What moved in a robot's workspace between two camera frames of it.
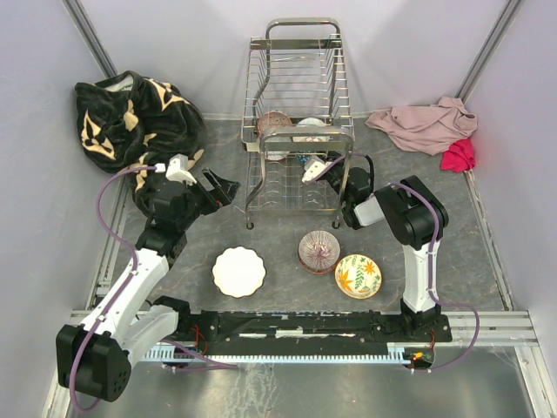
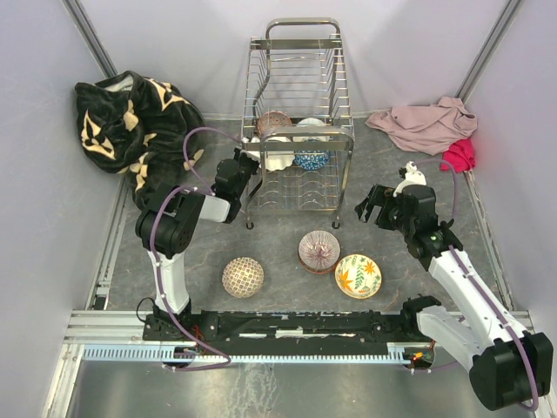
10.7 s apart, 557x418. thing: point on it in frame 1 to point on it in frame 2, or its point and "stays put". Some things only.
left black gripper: x=214 y=198 to x=241 y=155
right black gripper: x=333 y=156 to x=365 y=207
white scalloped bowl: x=238 y=272 to x=278 y=159
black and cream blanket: x=129 y=121 stays put
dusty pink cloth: x=427 y=129 stays put
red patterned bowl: x=272 y=119 stays put
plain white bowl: x=311 y=122 stays put
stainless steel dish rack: x=298 y=126 stays put
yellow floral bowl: x=358 y=276 stays put
